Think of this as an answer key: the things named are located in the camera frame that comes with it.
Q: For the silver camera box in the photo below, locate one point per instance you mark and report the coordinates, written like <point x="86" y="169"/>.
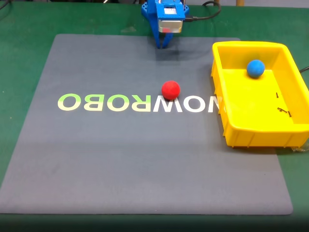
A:
<point x="170" y="25"/>

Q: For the clear plastic bag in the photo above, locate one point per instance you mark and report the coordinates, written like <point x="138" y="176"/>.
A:
<point x="300" y="149"/>

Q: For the gray mat with NOWROBO print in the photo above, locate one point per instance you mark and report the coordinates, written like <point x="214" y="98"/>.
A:
<point x="120" y="157"/>

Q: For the blue ball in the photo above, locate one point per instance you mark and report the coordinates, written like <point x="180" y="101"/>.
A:
<point x="256" y="68"/>

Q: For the wooden post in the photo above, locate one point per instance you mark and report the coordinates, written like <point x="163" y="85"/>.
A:
<point x="240" y="2"/>

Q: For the red ball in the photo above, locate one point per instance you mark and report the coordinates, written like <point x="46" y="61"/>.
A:
<point x="171" y="90"/>

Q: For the yellow plastic bin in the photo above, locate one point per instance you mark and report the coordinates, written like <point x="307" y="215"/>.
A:
<point x="248" y="101"/>

